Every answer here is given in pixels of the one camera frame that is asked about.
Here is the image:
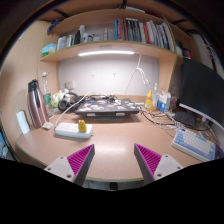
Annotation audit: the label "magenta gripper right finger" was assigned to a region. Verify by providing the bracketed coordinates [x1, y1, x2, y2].
[134, 144, 183, 185]

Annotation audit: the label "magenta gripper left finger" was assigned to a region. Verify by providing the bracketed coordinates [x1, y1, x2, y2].
[45, 145, 95, 186]

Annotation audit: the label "yellow charger plug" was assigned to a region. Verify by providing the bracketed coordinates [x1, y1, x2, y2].
[78, 120, 87, 132]

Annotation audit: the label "white power strip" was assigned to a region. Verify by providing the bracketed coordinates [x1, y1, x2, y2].
[55, 123, 93, 139]

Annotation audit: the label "white and blue keyboard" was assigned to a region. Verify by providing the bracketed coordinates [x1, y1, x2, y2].
[171, 128, 216, 162]

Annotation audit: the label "small beige stone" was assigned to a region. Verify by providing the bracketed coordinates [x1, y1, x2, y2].
[42, 122, 54, 130]

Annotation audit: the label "black laptop with stickers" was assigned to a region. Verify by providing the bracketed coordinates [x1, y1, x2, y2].
[76, 97, 139, 117]

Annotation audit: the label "yellow glue bottle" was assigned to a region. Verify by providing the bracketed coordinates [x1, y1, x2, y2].
[145, 91, 153, 111]

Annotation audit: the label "black headphones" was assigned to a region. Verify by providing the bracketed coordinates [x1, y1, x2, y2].
[58, 92, 80, 112]

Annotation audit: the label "white tissue pack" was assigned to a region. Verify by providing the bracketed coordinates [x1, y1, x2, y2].
[16, 111, 30, 134]

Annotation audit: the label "blue white carton box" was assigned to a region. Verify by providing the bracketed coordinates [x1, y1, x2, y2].
[157, 91, 171, 112]

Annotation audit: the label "clear spray bottle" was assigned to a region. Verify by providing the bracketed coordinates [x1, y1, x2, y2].
[152, 83, 159, 108]

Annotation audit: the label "rose metal thermos bottle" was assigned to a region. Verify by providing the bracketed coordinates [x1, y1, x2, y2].
[27, 79, 49, 128]

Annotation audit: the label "clear plastic water bottle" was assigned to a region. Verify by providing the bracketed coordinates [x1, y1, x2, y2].
[42, 72, 54, 118]

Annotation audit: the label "black computer monitor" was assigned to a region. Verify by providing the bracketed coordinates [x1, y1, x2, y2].
[179, 58, 224, 131]

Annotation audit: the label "LED light bar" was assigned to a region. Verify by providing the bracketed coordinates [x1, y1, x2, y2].
[78, 50, 134, 57]

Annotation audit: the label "teal box on shelf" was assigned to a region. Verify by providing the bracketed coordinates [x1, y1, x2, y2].
[41, 43, 57, 56]

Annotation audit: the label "row of books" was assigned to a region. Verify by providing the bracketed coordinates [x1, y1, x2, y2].
[114, 18, 175, 52]

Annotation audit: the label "white charger cable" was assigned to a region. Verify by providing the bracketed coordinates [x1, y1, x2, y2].
[54, 91, 96, 128]

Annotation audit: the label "white hanging cable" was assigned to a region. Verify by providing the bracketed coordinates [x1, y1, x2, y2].
[124, 53, 151, 96]

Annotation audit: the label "wooden wall shelf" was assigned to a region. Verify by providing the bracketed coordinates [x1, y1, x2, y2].
[41, 9, 200, 96]

